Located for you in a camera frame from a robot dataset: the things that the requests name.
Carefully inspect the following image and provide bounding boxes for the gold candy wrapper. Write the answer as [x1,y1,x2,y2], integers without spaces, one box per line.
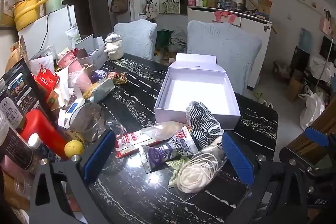
[106,72,128,85]

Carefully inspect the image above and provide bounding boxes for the small white tote bag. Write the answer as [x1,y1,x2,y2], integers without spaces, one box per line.
[143,0,160,20]

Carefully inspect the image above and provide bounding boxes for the white astronaut figure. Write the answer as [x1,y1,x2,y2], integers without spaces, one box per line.
[104,32,124,60]

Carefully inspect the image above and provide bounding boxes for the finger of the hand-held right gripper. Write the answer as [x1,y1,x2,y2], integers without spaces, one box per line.
[279,147,336,178]
[304,126,336,148]

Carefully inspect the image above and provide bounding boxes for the lavender gift box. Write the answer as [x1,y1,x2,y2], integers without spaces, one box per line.
[154,53,241,131]

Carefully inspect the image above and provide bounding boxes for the white sachet packet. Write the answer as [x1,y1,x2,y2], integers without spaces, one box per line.
[64,24,82,43]

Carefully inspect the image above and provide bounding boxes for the white cabinet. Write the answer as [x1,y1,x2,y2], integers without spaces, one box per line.
[187,6,273,89]

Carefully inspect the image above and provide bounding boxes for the pink cups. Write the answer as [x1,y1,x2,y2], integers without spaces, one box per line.
[68,67,93,93]

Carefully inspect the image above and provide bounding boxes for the white fridge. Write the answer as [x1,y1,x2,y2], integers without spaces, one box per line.
[18,5,79,56]

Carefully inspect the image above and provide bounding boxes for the grey cloth pile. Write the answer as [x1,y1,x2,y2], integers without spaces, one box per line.
[169,30,187,52]

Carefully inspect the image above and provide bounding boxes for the dark glass jar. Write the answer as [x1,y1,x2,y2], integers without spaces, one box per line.
[0,98,34,170]

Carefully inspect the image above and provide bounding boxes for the white cardboard box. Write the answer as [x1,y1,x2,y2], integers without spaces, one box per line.
[75,33,109,71]

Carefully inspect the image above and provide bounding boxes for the yellow lemon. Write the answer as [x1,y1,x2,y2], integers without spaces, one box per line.
[64,140,84,159]

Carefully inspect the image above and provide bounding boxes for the silver foil packet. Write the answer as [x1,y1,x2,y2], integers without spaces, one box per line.
[83,79,115,104]

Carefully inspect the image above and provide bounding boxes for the white plastic bag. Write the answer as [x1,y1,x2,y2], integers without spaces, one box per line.
[298,89,326,131]

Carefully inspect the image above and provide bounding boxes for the green bag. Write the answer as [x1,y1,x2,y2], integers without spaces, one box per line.
[155,29,174,48]

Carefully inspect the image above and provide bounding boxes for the white face mask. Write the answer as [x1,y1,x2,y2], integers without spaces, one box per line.
[176,144,227,194]

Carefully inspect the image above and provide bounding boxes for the white paper sheets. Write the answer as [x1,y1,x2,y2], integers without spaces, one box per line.
[29,55,55,75]

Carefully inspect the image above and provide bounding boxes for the black flat box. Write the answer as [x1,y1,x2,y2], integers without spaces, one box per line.
[290,46,310,72]

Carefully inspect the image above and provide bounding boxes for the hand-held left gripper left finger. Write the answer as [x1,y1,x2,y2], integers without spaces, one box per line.
[29,130,117,224]

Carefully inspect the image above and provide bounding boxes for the silver purple snack packet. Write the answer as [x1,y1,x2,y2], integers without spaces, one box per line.
[138,144,181,174]

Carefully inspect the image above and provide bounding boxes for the light blue covered chair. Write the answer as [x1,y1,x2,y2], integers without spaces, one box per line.
[113,19,158,61]
[187,20,263,95]

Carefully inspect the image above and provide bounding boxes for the open cardboard box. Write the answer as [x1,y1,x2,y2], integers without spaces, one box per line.
[257,0,273,16]

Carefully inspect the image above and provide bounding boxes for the pile of white bags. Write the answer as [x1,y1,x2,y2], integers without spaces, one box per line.
[308,55,336,83]

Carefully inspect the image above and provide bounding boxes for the pink cloth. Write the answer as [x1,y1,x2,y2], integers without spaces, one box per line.
[213,11,235,24]

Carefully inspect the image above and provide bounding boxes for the brown cardboard box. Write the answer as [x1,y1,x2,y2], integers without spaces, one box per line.
[286,77,305,103]

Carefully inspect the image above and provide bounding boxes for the red plastic bottle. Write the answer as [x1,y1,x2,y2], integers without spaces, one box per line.
[18,109,69,159]

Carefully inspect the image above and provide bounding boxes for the white printed packet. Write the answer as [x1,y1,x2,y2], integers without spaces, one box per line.
[171,126,200,161]

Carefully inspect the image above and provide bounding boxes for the red white packet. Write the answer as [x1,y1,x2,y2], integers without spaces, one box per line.
[115,130,158,159]

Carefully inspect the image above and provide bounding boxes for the yellow plastic tub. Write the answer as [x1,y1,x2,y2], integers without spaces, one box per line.
[13,0,50,31]

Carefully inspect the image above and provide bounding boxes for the pink paper cup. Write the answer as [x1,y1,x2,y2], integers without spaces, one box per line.
[56,47,79,72]

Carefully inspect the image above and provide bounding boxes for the checkered plush toy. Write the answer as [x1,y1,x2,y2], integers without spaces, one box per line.
[186,101,225,148]

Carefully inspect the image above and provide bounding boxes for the purple candy wrapper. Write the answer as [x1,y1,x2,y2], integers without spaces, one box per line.
[94,70,108,82]

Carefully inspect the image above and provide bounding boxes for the pink wall notes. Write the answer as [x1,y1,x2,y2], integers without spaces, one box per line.
[319,10,335,35]

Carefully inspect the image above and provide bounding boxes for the clear glass mug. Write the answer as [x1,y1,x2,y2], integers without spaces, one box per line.
[69,103,124,143]

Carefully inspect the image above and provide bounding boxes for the clear plastic packet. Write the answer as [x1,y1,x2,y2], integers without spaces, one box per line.
[140,120,188,141]

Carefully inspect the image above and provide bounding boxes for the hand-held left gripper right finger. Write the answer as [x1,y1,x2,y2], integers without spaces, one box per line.
[222,132,313,224]

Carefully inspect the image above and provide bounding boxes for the red snack packet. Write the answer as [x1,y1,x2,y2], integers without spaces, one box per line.
[34,65,59,90]

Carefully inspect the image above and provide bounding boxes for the white digital scale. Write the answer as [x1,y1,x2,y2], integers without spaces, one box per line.
[58,98,86,127]

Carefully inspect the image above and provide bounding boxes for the blue wall poster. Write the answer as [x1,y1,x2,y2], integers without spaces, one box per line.
[299,28,313,52]

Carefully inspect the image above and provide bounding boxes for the white tote bag black handles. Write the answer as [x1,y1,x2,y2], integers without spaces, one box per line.
[161,0,181,14]

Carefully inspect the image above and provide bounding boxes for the small green packet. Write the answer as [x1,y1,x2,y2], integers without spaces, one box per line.
[167,158,192,188]

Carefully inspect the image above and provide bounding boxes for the black snack bag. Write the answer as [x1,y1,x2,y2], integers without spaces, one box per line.
[0,58,50,119]

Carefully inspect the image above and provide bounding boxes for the brown wooden chair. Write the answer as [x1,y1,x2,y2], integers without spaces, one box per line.
[286,103,336,159]

